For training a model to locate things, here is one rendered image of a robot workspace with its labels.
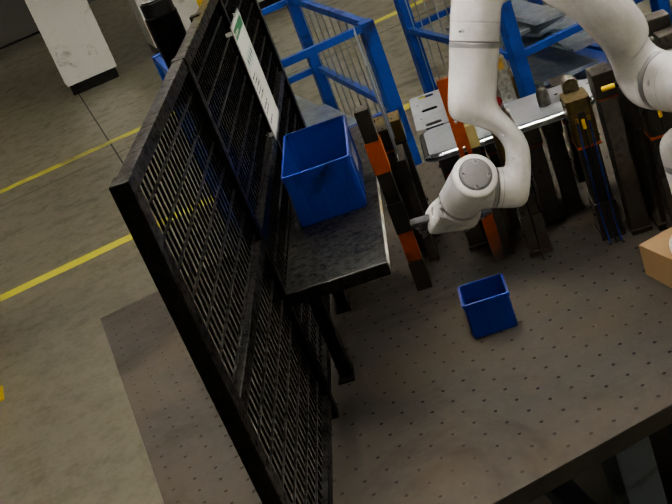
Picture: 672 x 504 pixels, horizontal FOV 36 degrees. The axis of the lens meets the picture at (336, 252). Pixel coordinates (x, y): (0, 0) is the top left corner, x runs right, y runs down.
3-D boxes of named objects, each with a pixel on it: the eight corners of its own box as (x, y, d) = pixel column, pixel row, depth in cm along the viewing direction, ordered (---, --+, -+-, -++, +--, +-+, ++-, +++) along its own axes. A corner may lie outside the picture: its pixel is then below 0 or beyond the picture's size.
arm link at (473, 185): (486, 177, 202) (439, 177, 201) (502, 152, 189) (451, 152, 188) (489, 218, 199) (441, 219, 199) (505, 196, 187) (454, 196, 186)
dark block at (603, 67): (645, 218, 258) (605, 60, 241) (653, 229, 252) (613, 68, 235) (625, 224, 259) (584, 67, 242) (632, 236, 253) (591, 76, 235)
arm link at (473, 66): (530, 41, 194) (521, 203, 201) (445, 40, 193) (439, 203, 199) (543, 43, 185) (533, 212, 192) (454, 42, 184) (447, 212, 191)
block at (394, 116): (437, 224, 297) (397, 109, 282) (440, 235, 289) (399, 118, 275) (410, 233, 298) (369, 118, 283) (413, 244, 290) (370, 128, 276)
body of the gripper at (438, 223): (438, 224, 201) (428, 240, 211) (489, 215, 202) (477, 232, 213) (430, 187, 203) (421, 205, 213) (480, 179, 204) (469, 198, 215)
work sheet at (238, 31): (279, 113, 286) (237, 7, 274) (276, 141, 266) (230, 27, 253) (273, 115, 287) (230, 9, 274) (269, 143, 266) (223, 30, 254)
